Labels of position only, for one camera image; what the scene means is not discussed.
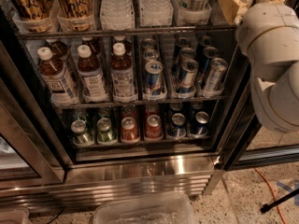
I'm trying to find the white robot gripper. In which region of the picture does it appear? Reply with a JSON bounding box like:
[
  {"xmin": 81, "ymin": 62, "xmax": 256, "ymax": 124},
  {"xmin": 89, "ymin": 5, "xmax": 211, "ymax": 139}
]
[{"xmin": 218, "ymin": 0, "xmax": 299, "ymax": 78}]

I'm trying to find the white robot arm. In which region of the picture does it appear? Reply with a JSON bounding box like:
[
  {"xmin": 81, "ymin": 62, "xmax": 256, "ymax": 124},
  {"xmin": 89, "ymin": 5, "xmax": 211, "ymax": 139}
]
[{"xmin": 218, "ymin": 0, "xmax": 299, "ymax": 133}]

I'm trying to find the Red Bull can right front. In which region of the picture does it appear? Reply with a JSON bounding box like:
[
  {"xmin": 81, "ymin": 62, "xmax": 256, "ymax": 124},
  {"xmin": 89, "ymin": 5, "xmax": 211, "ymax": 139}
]
[{"xmin": 203, "ymin": 58, "xmax": 228, "ymax": 91}]

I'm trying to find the red bull can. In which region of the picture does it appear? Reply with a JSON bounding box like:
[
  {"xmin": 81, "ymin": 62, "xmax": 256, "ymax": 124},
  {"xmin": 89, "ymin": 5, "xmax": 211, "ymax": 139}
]
[
  {"xmin": 203, "ymin": 58, "xmax": 228, "ymax": 91},
  {"xmin": 176, "ymin": 59, "xmax": 199, "ymax": 93},
  {"xmin": 145, "ymin": 61, "xmax": 164, "ymax": 95}
]

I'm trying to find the Red Bull can middle front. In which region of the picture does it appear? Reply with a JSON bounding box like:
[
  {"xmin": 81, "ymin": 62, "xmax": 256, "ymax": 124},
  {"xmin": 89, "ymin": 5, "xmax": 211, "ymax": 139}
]
[{"xmin": 176, "ymin": 59, "xmax": 199, "ymax": 93}]

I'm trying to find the Red Bull can left front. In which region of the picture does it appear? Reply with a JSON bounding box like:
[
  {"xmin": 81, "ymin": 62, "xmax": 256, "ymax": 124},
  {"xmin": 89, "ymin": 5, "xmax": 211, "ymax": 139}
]
[{"xmin": 145, "ymin": 61, "xmax": 164, "ymax": 95}]

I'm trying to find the blue Pepsi can right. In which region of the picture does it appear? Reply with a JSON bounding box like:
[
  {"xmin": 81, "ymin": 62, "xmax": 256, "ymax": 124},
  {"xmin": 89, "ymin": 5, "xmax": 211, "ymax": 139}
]
[{"xmin": 190, "ymin": 111, "xmax": 209, "ymax": 136}]

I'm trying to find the blue pepsi can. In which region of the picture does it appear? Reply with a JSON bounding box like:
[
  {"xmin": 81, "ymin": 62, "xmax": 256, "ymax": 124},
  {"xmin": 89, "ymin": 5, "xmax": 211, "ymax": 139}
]
[
  {"xmin": 190, "ymin": 111, "xmax": 209, "ymax": 136},
  {"xmin": 167, "ymin": 113, "xmax": 186, "ymax": 139}
]

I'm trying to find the glass fridge door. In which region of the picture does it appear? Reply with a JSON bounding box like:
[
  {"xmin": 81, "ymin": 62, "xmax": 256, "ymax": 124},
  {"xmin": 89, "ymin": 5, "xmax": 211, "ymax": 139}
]
[{"xmin": 209, "ymin": 25, "xmax": 298, "ymax": 173}]

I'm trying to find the blue Pepsi can left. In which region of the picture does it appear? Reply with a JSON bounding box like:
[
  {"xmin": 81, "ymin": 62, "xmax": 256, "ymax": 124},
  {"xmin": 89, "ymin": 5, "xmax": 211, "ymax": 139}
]
[{"xmin": 167, "ymin": 113, "xmax": 186, "ymax": 139}]

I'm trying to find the red cola can right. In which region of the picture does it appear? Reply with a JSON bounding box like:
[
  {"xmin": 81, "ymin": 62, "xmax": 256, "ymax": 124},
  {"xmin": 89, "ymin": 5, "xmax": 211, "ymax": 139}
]
[{"xmin": 145, "ymin": 115, "xmax": 163, "ymax": 139}]

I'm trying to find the red cola can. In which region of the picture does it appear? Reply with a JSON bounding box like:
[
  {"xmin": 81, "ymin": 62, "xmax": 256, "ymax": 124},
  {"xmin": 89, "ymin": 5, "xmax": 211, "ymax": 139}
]
[
  {"xmin": 145, "ymin": 115, "xmax": 163, "ymax": 139},
  {"xmin": 121, "ymin": 117, "xmax": 139, "ymax": 143}
]

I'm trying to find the stainless steel fridge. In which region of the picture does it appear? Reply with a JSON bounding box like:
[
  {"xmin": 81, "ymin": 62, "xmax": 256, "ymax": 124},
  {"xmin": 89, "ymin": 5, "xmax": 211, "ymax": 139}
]
[{"xmin": 0, "ymin": 0, "xmax": 299, "ymax": 213}]

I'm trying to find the gold LaCroix can right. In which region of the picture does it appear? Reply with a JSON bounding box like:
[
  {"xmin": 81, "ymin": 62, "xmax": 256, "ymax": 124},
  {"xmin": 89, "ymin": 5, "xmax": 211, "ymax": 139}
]
[{"xmin": 58, "ymin": 0, "xmax": 93, "ymax": 19}]

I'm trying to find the red cola can left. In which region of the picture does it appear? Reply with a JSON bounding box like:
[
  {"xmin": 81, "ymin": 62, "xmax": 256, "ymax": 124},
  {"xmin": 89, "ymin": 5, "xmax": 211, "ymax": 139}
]
[{"xmin": 121, "ymin": 117, "xmax": 139, "ymax": 143}]

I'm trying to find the green soda can right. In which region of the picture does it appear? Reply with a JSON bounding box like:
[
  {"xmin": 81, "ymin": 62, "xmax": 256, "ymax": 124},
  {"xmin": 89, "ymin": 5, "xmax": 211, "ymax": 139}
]
[{"xmin": 97, "ymin": 118, "xmax": 116, "ymax": 145}]

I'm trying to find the green soda can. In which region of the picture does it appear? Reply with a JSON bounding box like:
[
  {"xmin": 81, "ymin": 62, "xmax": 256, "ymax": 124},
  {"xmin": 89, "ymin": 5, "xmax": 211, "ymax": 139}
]
[
  {"xmin": 71, "ymin": 119, "xmax": 93, "ymax": 147},
  {"xmin": 97, "ymin": 118, "xmax": 116, "ymax": 145}
]

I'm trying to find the green soda can left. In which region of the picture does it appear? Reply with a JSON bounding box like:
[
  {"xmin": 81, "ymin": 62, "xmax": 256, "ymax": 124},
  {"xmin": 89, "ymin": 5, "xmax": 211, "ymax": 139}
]
[{"xmin": 71, "ymin": 119, "xmax": 93, "ymax": 147}]

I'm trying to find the clear water bottle right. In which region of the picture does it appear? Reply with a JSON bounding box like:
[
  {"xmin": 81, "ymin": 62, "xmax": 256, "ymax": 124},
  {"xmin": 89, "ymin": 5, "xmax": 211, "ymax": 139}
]
[{"xmin": 136, "ymin": 0, "xmax": 173, "ymax": 17}]

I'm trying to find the clear water bottle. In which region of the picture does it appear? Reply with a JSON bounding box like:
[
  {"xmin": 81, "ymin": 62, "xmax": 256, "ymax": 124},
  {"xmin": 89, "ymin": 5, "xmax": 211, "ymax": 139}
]
[
  {"xmin": 136, "ymin": 0, "xmax": 173, "ymax": 17},
  {"xmin": 101, "ymin": 0, "xmax": 132, "ymax": 17}
]

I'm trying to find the clear water bottle left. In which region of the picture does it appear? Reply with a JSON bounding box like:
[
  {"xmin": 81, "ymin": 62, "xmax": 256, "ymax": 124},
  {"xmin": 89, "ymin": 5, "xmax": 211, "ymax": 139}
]
[{"xmin": 101, "ymin": 0, "xmax": 132, "ymax": 17}]

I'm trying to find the iced tea bottle right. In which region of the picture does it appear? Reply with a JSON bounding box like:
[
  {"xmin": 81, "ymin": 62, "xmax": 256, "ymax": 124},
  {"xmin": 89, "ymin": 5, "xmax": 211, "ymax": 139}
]
[{"xmin": 111, "ymin": 43, "xmax": 135, "ymax": 102}]

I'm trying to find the iced tea bottle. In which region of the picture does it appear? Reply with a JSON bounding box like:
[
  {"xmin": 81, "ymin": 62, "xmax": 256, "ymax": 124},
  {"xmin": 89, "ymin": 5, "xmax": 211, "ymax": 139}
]
[
  {"xmin": 111, "ymin": 43, "xmax": 135, "ymax": 102},
  {"xmin": 77, "ymin": 45, "xmax": 108, "ymax": 103},
  {"xmin": 37, "ymin": 47, "xmax": 78, "ymax": 105}
]

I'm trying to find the iced tea bottle middle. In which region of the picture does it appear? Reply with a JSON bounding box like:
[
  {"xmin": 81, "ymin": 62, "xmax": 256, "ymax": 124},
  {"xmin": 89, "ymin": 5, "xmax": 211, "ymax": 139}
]
[{"xmin": 77, "ymin": 45, "xmax": 108, "ymax": 103}]

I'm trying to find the black tripod leg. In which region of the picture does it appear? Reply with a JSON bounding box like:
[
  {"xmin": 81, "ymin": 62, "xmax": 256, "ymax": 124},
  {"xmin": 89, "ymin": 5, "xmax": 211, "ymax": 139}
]
[{"xmin": 260, "ymin": 189, "xmax": 299, "ymax": 214}]

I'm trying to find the iced tea bottle left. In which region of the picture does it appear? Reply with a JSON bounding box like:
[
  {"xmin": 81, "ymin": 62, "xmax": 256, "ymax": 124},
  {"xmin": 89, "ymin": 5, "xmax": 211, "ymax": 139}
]
[{"xmin": 37, "ymin": 47, "xmax": 78, "ymax": 105}]

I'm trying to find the clear plastic bin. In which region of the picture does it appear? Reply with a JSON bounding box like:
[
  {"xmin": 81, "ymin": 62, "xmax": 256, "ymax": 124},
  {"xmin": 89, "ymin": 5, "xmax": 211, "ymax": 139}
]
[{"xmin": 93, "ymin": 191, "xmax": 195, "ymax": 224}]

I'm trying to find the orange cable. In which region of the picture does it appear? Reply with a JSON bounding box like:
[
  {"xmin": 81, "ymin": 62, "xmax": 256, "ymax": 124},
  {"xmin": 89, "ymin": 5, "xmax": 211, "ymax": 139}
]
[{"xmin": 253, "ymin": 167, "xmax": 288, "ymax": 224}]

